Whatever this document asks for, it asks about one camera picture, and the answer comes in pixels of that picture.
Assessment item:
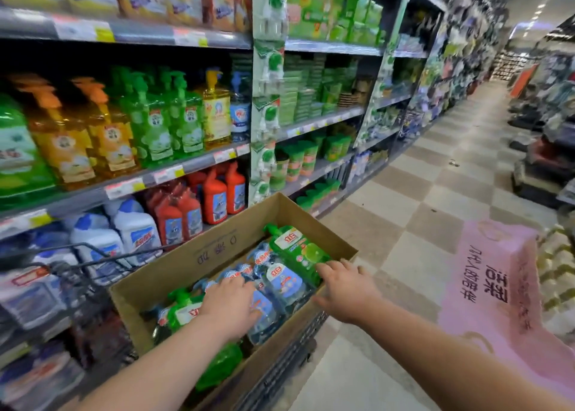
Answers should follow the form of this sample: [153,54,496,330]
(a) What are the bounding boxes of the row of shelf price labels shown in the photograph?
[0,15,364,241]

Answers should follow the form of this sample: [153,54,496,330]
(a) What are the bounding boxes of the orange sign board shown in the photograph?
[510,64,539,99]

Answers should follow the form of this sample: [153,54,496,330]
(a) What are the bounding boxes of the grey metal shelving unit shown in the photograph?
[0,0,508,411]

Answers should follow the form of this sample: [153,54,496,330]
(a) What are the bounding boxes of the person's left forearm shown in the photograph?
[58,318,236,411]

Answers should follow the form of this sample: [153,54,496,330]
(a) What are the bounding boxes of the pile of yellow white packages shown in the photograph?
[537,226,575,335]

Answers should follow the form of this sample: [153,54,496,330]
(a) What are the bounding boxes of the clear blue-label detergent bottle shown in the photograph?
[258,262,314,312]
[245,289,288,346]
[247,244,275,268]
[218,265,257,283]

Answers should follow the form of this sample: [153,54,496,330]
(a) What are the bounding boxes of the row of green canisters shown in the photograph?
[270,131,355,192]

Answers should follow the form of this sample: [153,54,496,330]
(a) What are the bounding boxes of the hanging goods along shelves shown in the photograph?
[404,0,510,142]

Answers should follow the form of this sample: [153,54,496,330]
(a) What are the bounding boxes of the blue white detergent packs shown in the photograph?
[0,343,86,411]

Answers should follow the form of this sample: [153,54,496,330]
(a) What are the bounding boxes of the black shopping cart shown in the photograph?
[0,243,331,411]

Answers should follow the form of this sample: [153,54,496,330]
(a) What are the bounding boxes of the clear blue pump bottle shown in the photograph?
[229,71,251,143]

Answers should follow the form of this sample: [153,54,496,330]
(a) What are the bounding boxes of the white blue-cap cleaner bottle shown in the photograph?
[110,198,162,264]
[69,213,126,285]

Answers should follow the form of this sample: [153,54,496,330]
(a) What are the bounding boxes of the green pump dish soap bottle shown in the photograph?
[168,70,205,156]
[108,67,135,110]
[118,71,175,166]

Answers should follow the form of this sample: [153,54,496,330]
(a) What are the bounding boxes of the person's right hand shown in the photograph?
[312,259,383,325]

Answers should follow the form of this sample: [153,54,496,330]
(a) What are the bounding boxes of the person's left hand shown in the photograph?
[198,275,262,341]

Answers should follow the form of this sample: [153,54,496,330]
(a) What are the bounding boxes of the hanging strip of white packets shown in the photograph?
[355,0,416,148]

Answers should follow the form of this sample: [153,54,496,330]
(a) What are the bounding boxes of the hanging strip of green fresheners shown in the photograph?
[249,0,290,206]

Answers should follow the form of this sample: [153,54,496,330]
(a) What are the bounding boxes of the stack of flat green packs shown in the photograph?
[279,53,360,126]

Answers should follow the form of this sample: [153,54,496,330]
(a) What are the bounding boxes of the orange pump dish soap bottle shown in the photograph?
[11,75,97,190]
[72,77,140,178]

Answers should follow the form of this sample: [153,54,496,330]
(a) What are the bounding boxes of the white blue refill packs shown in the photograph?
[0,240,79,330]

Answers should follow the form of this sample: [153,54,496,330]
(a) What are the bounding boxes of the stack of green boxes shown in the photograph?
[287,0,387,45]

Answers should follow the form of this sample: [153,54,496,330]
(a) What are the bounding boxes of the large green detergent jug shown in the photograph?
[0,94,57,199]

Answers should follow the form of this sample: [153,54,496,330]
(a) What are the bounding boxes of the person's right forearm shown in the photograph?
[346,296,575,411]

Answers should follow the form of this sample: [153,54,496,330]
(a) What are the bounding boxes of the brown cardboard box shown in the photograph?
[109,192,358,411]

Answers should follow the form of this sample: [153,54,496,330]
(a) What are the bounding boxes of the yellow pump dish soap bottle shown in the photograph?
[198,68,232,148]

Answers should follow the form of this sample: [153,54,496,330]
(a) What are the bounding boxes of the display of goods across aisle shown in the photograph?
[508,15,575,209]

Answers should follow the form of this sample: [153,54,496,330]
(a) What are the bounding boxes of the row of small green bottles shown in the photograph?
[296,179,342,214]

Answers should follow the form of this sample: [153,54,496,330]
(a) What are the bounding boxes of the pink printed carton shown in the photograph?
[438,220,575,400]

